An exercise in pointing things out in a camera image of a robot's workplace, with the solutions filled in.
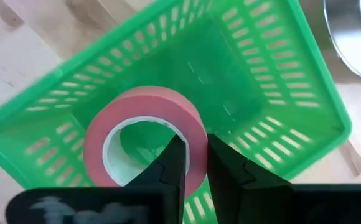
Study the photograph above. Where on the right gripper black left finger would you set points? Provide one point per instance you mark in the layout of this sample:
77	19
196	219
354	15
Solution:
168	174

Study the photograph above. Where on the green plastic slotted basket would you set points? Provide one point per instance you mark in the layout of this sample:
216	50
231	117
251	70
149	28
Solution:
230	77

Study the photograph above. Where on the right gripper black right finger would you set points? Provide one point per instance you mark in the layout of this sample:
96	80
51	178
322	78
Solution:
230	180

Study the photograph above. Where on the red tape roll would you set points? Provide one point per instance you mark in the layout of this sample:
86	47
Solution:
143	102

